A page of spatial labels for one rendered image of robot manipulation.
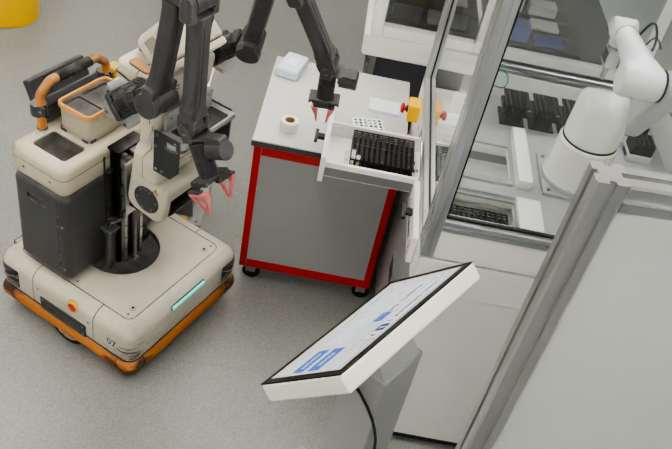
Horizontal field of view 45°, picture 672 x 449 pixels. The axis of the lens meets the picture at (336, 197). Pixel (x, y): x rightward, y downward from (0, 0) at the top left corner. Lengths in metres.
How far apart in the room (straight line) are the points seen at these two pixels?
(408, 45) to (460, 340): 1.40
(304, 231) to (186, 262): 0.49
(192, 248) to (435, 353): 1.08
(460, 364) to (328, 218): 0.83
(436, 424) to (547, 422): 1.77
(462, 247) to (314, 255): 1.10
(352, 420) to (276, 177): 1.26
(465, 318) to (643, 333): 1.49
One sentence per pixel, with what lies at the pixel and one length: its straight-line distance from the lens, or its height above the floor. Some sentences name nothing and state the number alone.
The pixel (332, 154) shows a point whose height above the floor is 0.84.
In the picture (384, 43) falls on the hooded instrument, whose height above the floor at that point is 0.87.
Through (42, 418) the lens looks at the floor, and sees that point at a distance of 3.11.
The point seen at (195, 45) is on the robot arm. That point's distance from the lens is 2.11.
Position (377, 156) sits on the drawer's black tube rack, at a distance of 2.81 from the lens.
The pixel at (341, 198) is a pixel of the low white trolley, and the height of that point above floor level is 0.55.
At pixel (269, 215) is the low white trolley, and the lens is 3.24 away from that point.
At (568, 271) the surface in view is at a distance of 1.03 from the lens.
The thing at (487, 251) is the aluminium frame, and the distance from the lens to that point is 2.40.
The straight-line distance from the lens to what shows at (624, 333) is 1.15.
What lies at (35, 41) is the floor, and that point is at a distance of 4.99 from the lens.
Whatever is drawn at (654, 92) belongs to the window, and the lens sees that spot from 2.16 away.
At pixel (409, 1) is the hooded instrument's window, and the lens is 3.47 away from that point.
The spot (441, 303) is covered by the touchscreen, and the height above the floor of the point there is 1.18.
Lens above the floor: 2.55
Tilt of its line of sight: 40 degrees down
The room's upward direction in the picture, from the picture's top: 13 degrees clockwise
